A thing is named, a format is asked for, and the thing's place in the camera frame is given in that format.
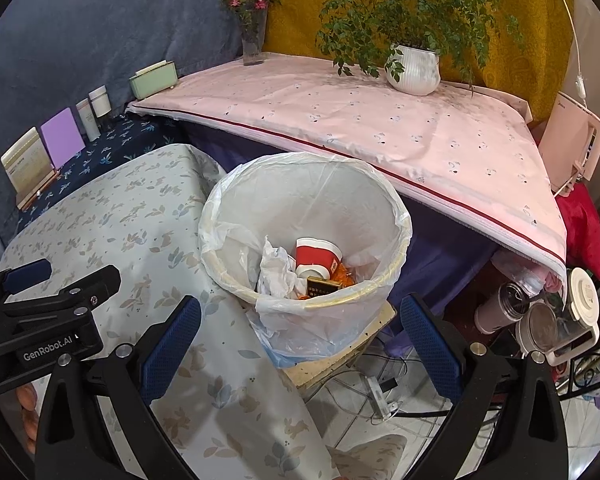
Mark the clear plastic bag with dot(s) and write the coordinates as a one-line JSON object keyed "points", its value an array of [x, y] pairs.
{"points": [[520, 267]]}

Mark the black and gold box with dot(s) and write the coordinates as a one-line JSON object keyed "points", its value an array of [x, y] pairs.
{"points": [[322, 287]]}

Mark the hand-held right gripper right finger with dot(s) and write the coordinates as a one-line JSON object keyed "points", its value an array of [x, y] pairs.
{"points": [[430, 345]]}

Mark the desk calendar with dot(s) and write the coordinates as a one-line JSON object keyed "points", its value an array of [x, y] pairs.
{"points": [[25, 160]]}

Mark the floral tablecloth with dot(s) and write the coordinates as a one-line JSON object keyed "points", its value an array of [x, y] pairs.
{"points": [[130, 220]]}

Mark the wooden stool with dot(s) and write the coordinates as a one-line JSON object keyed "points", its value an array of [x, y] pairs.
{"points": [[330, 365]]}

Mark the purple board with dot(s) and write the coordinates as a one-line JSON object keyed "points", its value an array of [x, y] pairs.
{"points": [[60, 135]]}

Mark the green leafy plant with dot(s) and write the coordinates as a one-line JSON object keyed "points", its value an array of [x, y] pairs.
{"points": [[405, 5]]}

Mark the pink appliance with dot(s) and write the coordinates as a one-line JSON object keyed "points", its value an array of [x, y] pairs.
{"points": [[565, 135]]}

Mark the dark purple cloth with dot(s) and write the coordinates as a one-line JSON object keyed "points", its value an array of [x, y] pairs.
{"points": [[440, 255]]}

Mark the trash bin with white liner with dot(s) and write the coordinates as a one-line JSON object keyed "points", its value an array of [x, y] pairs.
{"points": [[260, 195]]}

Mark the yellow cloth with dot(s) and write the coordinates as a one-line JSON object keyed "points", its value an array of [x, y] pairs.
{"points": [[520, 20]]}

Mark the orange plastic bag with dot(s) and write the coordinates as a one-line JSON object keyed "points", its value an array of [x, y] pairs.
{"points": [[341, 275]]}

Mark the white canister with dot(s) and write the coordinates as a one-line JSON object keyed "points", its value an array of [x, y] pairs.
{"points": [[100, 102]]}

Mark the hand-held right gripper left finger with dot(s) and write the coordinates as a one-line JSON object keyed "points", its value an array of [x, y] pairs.
{"points": [[172, 345]]}

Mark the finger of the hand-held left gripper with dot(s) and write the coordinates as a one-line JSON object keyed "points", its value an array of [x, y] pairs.
{"points": [[27, 272], [95, 285]]}

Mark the pink tumbler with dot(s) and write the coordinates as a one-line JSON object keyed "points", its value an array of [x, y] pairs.
{"points": [[495, 312]]}

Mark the floral covered stool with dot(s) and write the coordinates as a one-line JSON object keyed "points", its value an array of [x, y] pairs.
{"points": [[370, 455]]}

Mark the navy printed cloth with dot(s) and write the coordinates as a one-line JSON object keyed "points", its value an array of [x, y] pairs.
{"points": [[125, 135]]}

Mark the white plant pot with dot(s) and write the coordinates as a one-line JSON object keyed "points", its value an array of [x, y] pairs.
{"points": [[412, 70]]}

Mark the person's left hand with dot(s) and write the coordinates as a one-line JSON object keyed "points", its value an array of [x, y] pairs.
{"points": [[27, 400]]}

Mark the red and white paper cup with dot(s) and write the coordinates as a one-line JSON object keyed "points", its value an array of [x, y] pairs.
{"points": [[312, 257]]}

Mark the pink tablecloth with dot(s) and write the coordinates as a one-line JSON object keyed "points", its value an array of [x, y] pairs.
{"points": [[380, 125]]}

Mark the red cloth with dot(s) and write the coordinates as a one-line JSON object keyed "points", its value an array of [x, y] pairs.
{"points": [[580, 230]]}

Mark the blue-grey sheet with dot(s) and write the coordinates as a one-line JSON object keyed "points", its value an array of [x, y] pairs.
{"points": [[105, 35]]}

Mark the tall white bottle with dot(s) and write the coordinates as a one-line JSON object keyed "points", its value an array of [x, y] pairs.
{"points": [[87, 120]]}

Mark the green tissue box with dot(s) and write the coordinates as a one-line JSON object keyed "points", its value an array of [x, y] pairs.
{"points": [[152, 82]]}

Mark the white power strip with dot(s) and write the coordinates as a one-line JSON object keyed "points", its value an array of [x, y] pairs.
{"points": [[380, 397]]}

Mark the glass vase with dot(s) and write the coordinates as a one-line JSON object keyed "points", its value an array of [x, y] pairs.
{"points": [[252, 45]]}

